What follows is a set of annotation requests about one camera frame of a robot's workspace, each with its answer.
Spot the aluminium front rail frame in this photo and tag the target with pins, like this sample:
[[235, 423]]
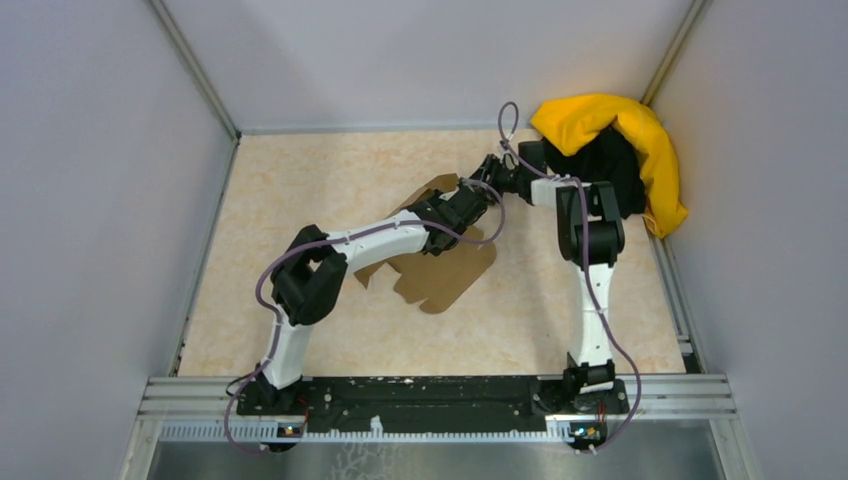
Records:
[[660, 426]]

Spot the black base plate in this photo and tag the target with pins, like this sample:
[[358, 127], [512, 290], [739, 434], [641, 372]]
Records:
[[408, 405]]

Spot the black cloth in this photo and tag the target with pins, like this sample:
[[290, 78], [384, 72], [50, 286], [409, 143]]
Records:
[[608, 157]]

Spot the yellow cloth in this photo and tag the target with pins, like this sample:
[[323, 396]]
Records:
[[573, 122]]

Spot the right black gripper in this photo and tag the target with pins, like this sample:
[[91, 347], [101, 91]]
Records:
[[490, 167]]

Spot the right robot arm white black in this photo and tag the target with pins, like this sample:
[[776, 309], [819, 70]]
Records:
[[590, 239]]

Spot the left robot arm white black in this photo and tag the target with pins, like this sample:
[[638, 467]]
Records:
[[302, 286]]

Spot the right corner aluminium post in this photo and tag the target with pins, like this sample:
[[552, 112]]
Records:
[[693, 15]]

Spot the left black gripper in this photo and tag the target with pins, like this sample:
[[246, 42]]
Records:
[[437, 198]]

